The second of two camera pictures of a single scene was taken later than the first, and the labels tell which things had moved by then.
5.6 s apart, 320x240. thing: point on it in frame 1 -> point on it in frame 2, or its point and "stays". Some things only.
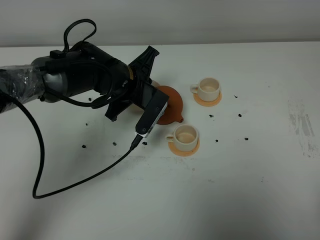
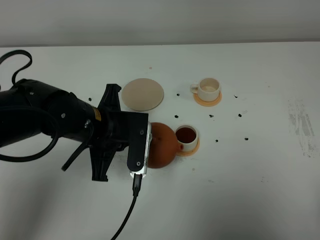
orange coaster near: (178, 152) stays
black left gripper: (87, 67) -> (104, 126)
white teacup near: (184, 137) stays
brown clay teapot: (173, 111) -> (164, 146)
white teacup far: (208, 89) stays
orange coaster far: (207, 103) stays
